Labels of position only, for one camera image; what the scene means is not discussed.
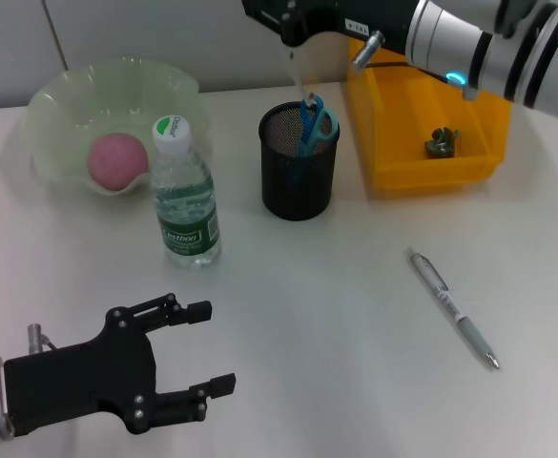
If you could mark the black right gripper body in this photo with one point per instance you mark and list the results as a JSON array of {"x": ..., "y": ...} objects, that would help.
[{"x": 336, "y": 16}]

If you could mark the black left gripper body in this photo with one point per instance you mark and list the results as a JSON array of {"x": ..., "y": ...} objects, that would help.
[{"x": 85, "y": 377}]

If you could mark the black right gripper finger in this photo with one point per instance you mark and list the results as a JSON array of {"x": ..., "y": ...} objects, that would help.
[{"x": 264, "y": 12}]

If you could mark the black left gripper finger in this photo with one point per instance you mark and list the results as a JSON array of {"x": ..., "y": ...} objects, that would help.
[
  {"x": 192, "y": 401},
  {"x": 180, "y": 310}
]

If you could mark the clear plastic ruler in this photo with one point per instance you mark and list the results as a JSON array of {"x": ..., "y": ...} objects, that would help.
[{"x": 300, "y": 71}]

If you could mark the clear water bottle green label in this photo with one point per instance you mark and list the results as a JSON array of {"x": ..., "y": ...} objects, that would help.
[{"x": 185, "y": 200}]

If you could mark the blue scissors with sheath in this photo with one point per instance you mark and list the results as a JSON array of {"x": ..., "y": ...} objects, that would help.
[{"x": 313, "y": 129}]

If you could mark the pink peach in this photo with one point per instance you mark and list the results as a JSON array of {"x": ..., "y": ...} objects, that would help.
[{"x": 116, "y": 162}]

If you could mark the silver ballpoint pen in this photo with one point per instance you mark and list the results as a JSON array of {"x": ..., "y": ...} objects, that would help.
[{"x": 438, "y": 286}]

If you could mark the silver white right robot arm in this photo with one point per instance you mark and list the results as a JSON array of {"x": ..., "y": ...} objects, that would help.
[{"x": 498, "y": 43}]

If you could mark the black mesh pen holder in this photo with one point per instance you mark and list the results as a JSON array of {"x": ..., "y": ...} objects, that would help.
[{"x": 297, "y": 186}]

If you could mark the yellow plastic bin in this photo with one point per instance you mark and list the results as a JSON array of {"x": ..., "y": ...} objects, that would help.
[{"x": 426, "y": 119}]

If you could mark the pale green wavy glass bowl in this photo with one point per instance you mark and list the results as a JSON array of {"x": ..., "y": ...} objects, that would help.
[{"x": 68, "y": 110}]

